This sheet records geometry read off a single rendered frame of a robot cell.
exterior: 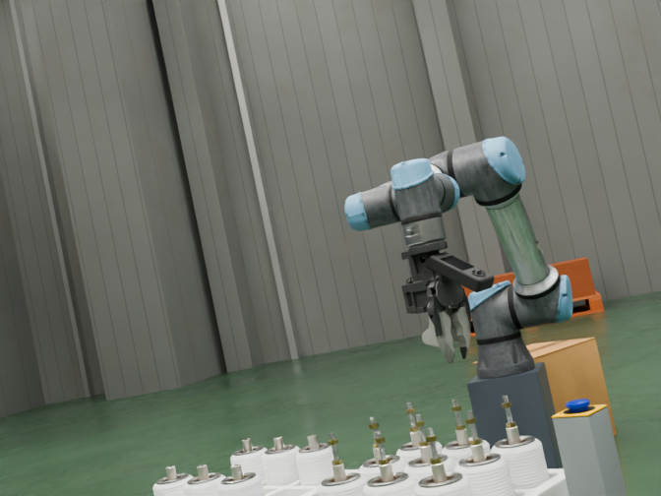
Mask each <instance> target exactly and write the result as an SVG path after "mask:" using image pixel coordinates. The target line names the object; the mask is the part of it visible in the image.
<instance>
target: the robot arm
mask: <svg viewBox="0 0 661 496"><path fill-rule="evenodd" d="M391 179H392V181H390V182H388V183H386V184H383V185H381V186H379V187H376V188H374V189H372V190H369V191H365V192H362V193H361V192H358V194H355V195H352V196H349V197H348V198H347V199H346V201H345V206H344V209H345V215H346V219H347V221H348V223H349V225H350V226H351V227H352V228H353V229H354V230H356V231H361V230H367V229H369V230H371V229H372V228H376V227H380V226H384V225H388V224H392V223H396V222H400V221H401V225H402V230H403V235H404V239H405V244H406V246H407V247H410V249H408V251H406V252H402V253H401V258H402V260H406V259H408V262H409V267H410V271H411V275H412V278H409V279H410V281H408V280H409V279H407V281H406V285H402V286H401V288H402V293H403V297H404V302H405V307H406V311H407V313H411V314H413V313H415V314H419V313H425V312H427V311H428V315H429V329H428V330H426V331H425V332H424V333H423V335H422V341H423V343H425V344H426V345H431V346H435V347H439V348H440V349H441V351H442V353H443V355H444V357H445V359H446V360H447V362H448V363H453V359H454V355H455V350H454V348H453V344H452V341H459V346H460V352H461V355H462V359H465V358H466V357H467V353H468V348H469V341H470V327H471V318H472V322H473V327H474V332H475V336H476V340H477V344H478V356H477V366H476V372H477V377H478V378H479V379H491V378H499V377H505V376H510V375H515V374H519V373H523V372H526V371H529V370H532V369H534V368H535V363H534V359H533V357H532V355H531V354H530V352H529V350H528V348H527V347H526V345H525V343H524V342H523V340H522V336H521V332H520V330H521V329H527V328H533V327H539V326H545V325H551V324H558V323H561V322H565V321H568V320H569V319H570V318H571V316H572V294H571V283H570V279H569V277H568V276H566V275H560V276H559V274H558V271H557V270H556V268H554V267H553V266H550V265H548V263H547V261H546V258H545V256H544V253H543V251H542V248H541V246H540V243H539V241H538V239H537V236H536V234H535V231H534V229H533V226H532V224H531V221H530V219H529V216H528V214H527V211H526V209H525V206H524V204H523V202H522V200H521V197H520V195H519V192H520V191H521V189H522V182H523V181H524V179H525V168H524V164H523V163H522V158H521V156H520V153H519V151H518V150H517V148H516V146H515V145H514V143H513V142H512V141H511V140H510V139H508V138H506V137H498V138H494V139H486V140H484V141H482V142H478V143H475V144H471V145H467V146H464V147H460V148H457V149H453V150H449V151H446V152H442V153H440V154H438V155H435V156H433V157H431V158H429V159H426V158H418V159H413V160H409V161H405V162H401V163H399V164H396V165H395V166H393V167H392V169H391ZM472 195H473V197H474V199H475V201H476V203H477V204H478V205H479V206H481V207H485V208H486V210H487V212H488V215H489V217H490V219H491V222H492V224H493V226H494V228H495V230H496V232H497V235H498V237H499V239H500V242H501V244H502V246H503V249H504V251H505V253H506V256H507V258H508V260H509V263H510V265H511V268H512V271H513V273H514V275H515V279H514V281H513V285H511V283H510V282H509V281H508V280H506V281H503V282H500V283H497V284H494V285H493V282H494V278H495V277H494V276H493V275H491V274H489V273H487V272H485V271H483V270H481V269H479V268H477V267H475V266H473V265H471V264H469V263H467V262H465V261H463V260H461V259H459V258H457V257H456V256H454V255H452V254H449V253H447V252H443V253H440V251H439V250H442V249H446V248H448V244H447V241H445V239H447V234H446V229H445V225H444V220H443V218H442V214H443V213H446V212H448V211H450V210H451V209H453V208H454V207H455V206H456V204H457V202H458V200H459V198H463V197H468V196H472ZM411 279H412V280H413V281H411ZM462 286H465V287H467V288H469V289H471V290H472V291H474V292H471V293H470V294H469V296H468V299H467V296H466V294H465V291H464V288H462ZM405 293H406V294H405ZM406 297H407V299H406ZM407 302H408V304H407ZM449 306H450V307H451V308H449ZM448 308H449V309H448ZM444 311H447V314H446V313H445V312H444ZM441 312H442V313H441ZM470 313H471V314H470Z"/></svg>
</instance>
